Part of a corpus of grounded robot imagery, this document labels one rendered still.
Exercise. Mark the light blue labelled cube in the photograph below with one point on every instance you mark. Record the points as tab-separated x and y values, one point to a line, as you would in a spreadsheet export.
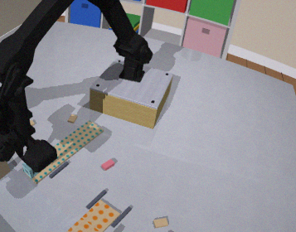
29	171

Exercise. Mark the orange polka-dotted flat strip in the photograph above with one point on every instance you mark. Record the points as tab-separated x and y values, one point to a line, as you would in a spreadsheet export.
98	218

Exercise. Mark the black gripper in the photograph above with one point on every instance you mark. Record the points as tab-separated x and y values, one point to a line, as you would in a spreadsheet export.
39	154

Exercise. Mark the tan strip with teal polka dots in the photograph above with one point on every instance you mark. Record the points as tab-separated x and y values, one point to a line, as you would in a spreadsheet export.
69	146

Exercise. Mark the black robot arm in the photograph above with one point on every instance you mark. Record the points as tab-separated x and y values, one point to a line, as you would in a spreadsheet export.
17	52

